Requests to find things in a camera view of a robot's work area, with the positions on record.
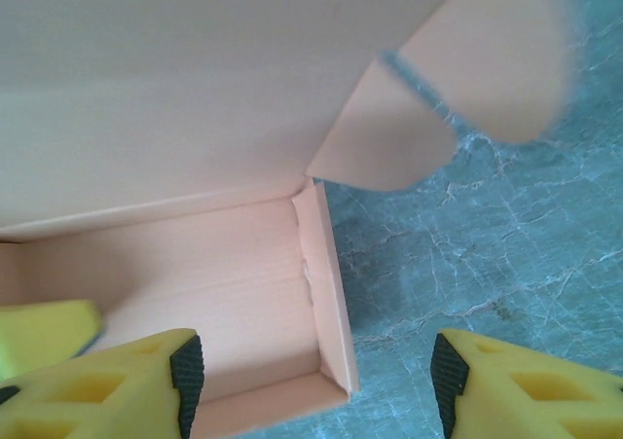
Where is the orange paper box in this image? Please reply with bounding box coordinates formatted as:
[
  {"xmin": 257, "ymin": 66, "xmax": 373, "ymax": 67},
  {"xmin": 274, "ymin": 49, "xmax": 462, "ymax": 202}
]
[{"xmin": 0, "ymin": 0, "xmax": 583, "ymax": 439}]

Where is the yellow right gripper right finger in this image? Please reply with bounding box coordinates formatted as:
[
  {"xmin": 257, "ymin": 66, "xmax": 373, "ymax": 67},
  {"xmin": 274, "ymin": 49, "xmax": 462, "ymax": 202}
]
[{"xmin": 430, "ymin": 328, "xmax": 623, "ymax": 439}]

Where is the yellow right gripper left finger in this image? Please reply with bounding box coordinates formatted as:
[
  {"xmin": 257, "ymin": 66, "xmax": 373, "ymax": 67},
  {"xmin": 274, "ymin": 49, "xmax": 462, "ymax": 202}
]
[{"xmin": 0, "ymin": 328, "xmax": 204, "ymax": 439}]

